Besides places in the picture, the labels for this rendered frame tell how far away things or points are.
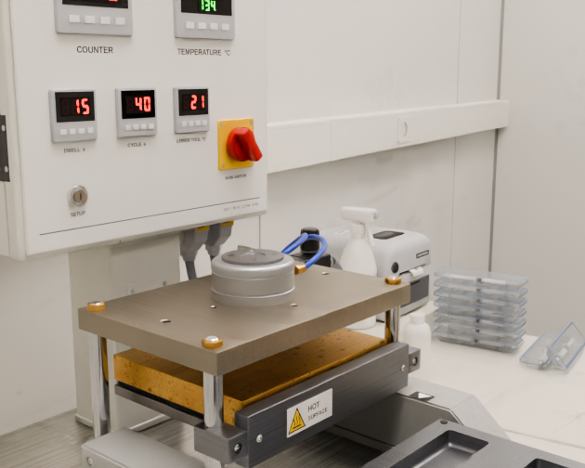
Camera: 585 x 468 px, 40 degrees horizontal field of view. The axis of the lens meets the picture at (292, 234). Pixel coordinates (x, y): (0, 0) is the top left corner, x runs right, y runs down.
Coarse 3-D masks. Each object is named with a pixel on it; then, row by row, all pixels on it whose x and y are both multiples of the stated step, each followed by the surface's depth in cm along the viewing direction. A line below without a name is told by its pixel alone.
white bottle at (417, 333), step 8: (416, 312) 145; (416, 320) 143; (424, 320) 144; (408, 328) 143; (416, 328) 143; (424, 328) 143; (408, 336) 143; (416, 336) 142; (424, 336) 143; (416, 344) 143; (424, 344) 143; (424, 352) 143; (424, 360) 144; (424, 368) 144; (416, 376) 144; (424, 376) 144
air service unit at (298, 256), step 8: (304, 232) 103; (312, 232) 103; (312, 240) 103; (304, 248) 104; (312, 248) 103; (296, 256) 103; (304, 256) 103; (312, 256) 103; (328, 256) 104; (320, 264) 103; (328, 264) 105
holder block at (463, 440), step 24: (432, 432) 74; (456, 432) 74; (480, 432) 74; (384, 456) 70; (408, 456) 70; (432, 456) 73; (456, 456) 73; (480, 456) 70; (504, 456) 70; (528, 456) 70; (552, 456) 70
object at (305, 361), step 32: (128, 352) 77; (288, 352) 77; (320, 352) 77; (352, 352) 76; (128, 384) 76; (160, 384) 72; (192, 384) 69; (224, 384) 69; (256, 384) 69; (288, 384) 69; (192, 416) 70; (224, 416) 67
